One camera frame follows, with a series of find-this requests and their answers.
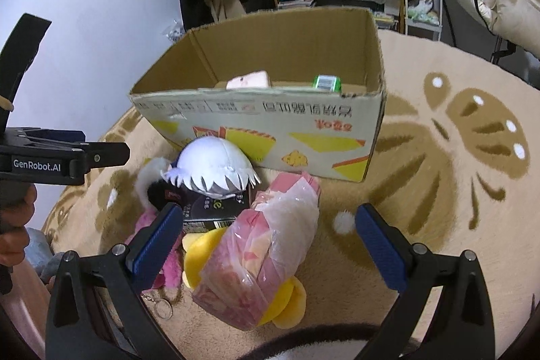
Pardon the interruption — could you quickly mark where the pink tissue pack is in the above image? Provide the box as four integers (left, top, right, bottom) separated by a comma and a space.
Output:
191, 171, 322, 330

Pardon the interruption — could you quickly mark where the green and white cloth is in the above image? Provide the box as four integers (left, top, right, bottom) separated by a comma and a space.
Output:
407, 0, 439, 25

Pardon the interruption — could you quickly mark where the white-haired plush doll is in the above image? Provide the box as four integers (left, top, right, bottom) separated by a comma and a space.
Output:
136, 136, 262, 211

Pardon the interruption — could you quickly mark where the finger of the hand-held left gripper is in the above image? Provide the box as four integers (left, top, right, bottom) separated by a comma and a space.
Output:
74, 141, 131, 184
10, 127, 88, 148

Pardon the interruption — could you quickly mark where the black carton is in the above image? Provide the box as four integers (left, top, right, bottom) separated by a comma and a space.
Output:
181, 189, 254, 234

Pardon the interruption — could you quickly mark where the white pompom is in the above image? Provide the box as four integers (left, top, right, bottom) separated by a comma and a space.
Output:
333, 210, 356, 234

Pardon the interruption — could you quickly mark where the pale pink plush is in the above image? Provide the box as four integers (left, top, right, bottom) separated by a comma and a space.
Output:
225, 70, 271, 90

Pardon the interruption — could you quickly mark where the beige patterned rug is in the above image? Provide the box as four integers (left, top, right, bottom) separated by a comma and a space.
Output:
42, 29, 540, 360

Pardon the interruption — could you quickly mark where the pile of books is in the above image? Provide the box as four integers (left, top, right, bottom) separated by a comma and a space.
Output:
276, 0, 401, 29

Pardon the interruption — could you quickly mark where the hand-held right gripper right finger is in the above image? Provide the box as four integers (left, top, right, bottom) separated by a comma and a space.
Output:
355, 203, 496, 360

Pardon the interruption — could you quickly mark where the plastic snack bag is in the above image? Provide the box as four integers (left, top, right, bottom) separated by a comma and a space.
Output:
162, 20, 186, 42

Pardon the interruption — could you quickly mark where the yellow plush toy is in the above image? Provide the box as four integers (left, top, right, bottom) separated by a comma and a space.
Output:
181, 227, 308, 329

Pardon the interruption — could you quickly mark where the person's left hand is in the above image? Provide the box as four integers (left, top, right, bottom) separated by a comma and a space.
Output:
0, 185, 38, 267

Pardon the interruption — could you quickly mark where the pink plush toy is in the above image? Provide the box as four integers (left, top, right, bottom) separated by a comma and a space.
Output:
124, 208, 185, 302

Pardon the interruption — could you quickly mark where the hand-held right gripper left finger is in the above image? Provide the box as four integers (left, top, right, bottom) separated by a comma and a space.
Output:
44, 202, 186, 360

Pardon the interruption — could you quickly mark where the metal keyring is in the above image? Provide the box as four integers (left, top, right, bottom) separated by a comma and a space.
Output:
141, 293, 173, 321

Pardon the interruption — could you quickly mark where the printed cardboard box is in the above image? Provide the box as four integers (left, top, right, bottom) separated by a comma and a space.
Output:
129, 6, 386, 184

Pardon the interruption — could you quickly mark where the green carton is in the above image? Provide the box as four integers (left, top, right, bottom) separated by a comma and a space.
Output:
312, 74, 342, 93

